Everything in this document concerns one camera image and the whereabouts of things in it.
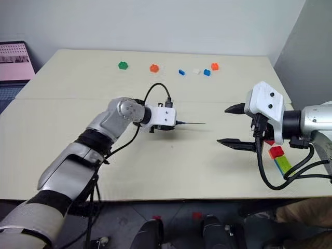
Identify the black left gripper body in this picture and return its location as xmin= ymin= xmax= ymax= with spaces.
xmin=149 ymin=125 xmax=175 ymax=134

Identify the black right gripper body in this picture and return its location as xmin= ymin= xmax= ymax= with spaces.
xmin=250 ymin=113 xmax=275 ymax=146

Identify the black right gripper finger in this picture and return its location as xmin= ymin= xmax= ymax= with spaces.
xmin=216 ymin=138 xmax=258 ymax=153
xmin=224 ymin=102 xmax=246 ymax=115

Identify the square red toy brick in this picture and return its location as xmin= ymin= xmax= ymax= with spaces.
xmin=269 ymin=146 xmax=284 ymax=159

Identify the lime green toy brick plate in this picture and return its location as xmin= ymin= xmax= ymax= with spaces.
xmin=273 ymin=155 xmax=294 ymax=176

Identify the dark rounded shape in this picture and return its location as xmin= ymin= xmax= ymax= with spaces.
xmin=129 ymin=219 xmax=165 ymax=249
xmin=203 ymin=214 xmax=245 ymax=249

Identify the brown fabric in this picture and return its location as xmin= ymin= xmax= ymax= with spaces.
xmin=274 ymin=197 xmax=332 ymax=249

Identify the black caster wheel base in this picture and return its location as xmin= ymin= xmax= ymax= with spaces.
xmin=89 ymin=236 xmax=110 ymax=249

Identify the laptop with pink screen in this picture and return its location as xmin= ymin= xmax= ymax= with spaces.
xmin=0 ymin=40 xmax=36 ymax=115

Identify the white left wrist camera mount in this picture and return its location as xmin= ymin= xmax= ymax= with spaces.
xmin=149 ymin=103 xmax=178 ymax=128

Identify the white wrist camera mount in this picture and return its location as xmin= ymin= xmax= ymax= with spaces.
xmin=149 ymin=103 xmax=178 ymax=128
xmin=244 ymin=81 xmax=286 ymax=146

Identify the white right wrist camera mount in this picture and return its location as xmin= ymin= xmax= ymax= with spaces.
xmin=244 ymin=81 xmax=286 ymax=146

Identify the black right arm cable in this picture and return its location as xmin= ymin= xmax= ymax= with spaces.
xmin=255 ymin=114 xmax=332 ymax=191

